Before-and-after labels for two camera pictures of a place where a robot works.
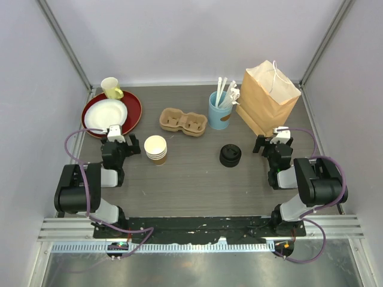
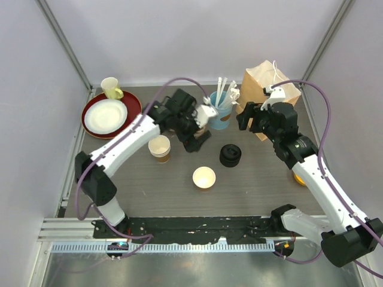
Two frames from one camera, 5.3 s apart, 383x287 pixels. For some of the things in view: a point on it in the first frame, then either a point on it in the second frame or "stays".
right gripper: [260, 142] → [251, 111]
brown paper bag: [267, 97] stays
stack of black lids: [230, 155] stays
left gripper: [130, 150] → [190, 143]
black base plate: [203, 229] stays
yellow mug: [111, 88] stays
